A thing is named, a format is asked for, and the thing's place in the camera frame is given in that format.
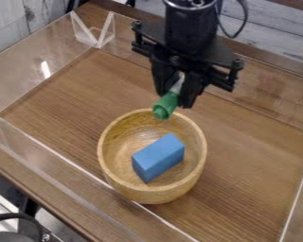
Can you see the brown wooden bowl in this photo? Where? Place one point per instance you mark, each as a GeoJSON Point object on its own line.
{"type": "Point", "coordinates": [131, 132]}

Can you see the green white dry-erase marker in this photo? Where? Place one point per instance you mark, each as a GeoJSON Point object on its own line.
{"type": "Point", "coordinates": [165, 105]}

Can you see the black metal base bracket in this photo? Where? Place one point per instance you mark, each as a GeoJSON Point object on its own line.
{"type": "Point", "coordinates": [37, 232]}

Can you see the blue rectangular block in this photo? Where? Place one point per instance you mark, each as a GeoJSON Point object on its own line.
{"type": "Point", "coordinates": [157, 157]}

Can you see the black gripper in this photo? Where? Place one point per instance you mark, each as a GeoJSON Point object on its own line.
{"type": "Point", "coordinates": [181, 46]}

